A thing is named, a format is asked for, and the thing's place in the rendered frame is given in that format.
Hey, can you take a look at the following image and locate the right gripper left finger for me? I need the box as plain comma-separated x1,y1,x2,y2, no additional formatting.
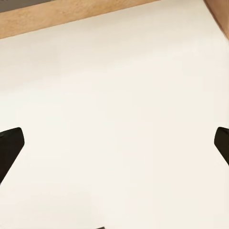
0,127,25,184

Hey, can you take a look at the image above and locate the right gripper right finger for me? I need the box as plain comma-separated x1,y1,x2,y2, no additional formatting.
214,127,229,165

